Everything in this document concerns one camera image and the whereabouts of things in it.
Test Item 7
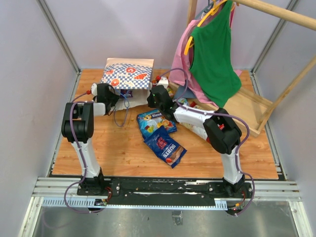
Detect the blue checkered paper bag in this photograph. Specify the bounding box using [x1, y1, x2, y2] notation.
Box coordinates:
[100, 58, 154, 112]

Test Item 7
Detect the wooden clothes rack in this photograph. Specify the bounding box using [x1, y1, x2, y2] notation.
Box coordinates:
[168, 0, 316, 138]

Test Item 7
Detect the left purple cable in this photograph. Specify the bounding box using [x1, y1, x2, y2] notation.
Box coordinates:
[63, 93, 104, 214]

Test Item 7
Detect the pink shirt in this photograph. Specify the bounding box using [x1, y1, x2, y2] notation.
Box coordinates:
[168, 7, 242, 108]

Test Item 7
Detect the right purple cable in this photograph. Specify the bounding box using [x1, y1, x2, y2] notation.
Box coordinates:
[157, 68, 255, 218]

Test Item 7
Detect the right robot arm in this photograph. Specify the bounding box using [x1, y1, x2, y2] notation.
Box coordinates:
[147, 85, 245, 198]

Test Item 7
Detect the yellow hanger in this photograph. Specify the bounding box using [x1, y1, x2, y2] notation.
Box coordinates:
[184, 0, 227, 55]

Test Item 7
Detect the dark blue snack packet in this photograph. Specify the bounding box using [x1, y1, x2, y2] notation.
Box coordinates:
[144, 127, 187, 168]

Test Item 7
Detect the blue crumpled cloth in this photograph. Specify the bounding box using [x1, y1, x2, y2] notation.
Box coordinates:
[174, 85, 196, 99]

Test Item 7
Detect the purple cable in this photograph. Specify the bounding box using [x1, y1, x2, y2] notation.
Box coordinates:
[63, 93, 104, 214]
[157, 68, 255, 218]

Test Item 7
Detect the purple snack packet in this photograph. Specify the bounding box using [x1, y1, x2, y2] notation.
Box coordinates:
[120, 89, 133, 98]

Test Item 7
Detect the red chips bag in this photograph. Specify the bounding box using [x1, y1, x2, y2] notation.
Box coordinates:
[180, 122, 209, 143]

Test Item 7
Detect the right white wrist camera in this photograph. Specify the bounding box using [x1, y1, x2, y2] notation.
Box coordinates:
[154, 76, 169, 88]

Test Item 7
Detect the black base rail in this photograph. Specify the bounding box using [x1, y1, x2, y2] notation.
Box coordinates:
[77, 175, 255, 213]

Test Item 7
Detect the green tank top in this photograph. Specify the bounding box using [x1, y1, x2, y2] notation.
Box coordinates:
[190, 0, 241, 108]

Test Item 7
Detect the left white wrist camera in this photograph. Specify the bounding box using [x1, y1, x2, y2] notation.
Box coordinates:
[86, 83, 98, 96]

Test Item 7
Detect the teal snack packet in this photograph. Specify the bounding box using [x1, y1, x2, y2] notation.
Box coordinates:
[177, 98, 189, 106]

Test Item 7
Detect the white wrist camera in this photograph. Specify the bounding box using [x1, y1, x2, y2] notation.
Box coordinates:
[86, 83, 98, 96]
[154, 76, 169, 88]

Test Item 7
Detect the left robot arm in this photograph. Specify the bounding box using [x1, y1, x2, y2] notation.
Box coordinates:
[61, 83, 120, 196]

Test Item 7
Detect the blue Slendy candy bag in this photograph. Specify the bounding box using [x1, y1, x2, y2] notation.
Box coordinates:
[136, 109, 177, 139]

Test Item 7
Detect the grey hanger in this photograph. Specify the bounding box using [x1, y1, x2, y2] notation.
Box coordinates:
[194, 0, 223, 23]

